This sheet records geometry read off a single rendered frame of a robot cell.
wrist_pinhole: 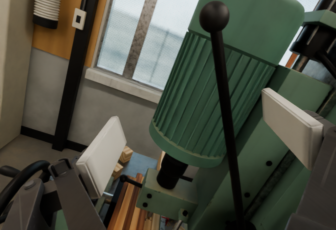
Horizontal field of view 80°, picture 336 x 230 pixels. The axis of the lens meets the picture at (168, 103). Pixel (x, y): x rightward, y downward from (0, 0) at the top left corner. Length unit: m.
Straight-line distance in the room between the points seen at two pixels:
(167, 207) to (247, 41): 0.40
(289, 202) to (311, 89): 0.19
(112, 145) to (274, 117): 0.13
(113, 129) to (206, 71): 0.20
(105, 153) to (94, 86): 1.72
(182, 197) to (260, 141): 0.23
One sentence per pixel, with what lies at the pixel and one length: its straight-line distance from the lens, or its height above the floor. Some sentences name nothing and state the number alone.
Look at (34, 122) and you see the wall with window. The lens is 2.26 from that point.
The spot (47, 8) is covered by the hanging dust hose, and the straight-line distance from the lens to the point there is 1.72.
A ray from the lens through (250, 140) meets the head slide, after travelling 0.40.
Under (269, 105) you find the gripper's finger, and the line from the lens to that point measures 0.18.
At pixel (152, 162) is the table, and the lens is 0.86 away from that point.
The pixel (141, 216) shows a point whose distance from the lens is 0.61.
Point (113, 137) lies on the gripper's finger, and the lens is 0.18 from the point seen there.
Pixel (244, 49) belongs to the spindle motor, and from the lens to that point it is 0.33.
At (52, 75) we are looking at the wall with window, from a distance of 1.99.
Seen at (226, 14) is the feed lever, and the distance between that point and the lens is 0.25.
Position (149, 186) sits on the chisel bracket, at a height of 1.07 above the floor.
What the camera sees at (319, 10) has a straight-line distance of 0.44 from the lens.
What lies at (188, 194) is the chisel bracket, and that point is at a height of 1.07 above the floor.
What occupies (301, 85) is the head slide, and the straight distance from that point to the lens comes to 0.39.
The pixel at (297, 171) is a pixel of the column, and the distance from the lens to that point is 0.44.
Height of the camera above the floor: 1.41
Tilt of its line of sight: 20 degrees down
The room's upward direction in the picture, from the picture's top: 22 degrees clockwise
